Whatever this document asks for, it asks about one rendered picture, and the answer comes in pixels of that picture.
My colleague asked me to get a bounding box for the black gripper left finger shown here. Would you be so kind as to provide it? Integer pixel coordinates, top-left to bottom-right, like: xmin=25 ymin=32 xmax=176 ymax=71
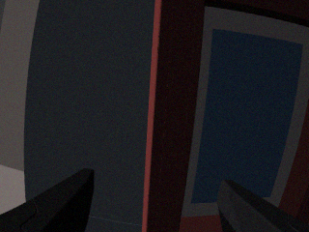
xmin=0 ymin=169 xmax=94 ymax=232

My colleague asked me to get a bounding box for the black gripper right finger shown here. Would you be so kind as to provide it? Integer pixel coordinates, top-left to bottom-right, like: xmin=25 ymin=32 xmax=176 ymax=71
xmin=216 ymin=179 xmax=309 ymax=232

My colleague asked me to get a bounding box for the dark grey flat panel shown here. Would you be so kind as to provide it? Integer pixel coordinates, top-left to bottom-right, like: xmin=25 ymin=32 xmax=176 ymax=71
xmin=23 ymin=0 xmax=155 ymax=232

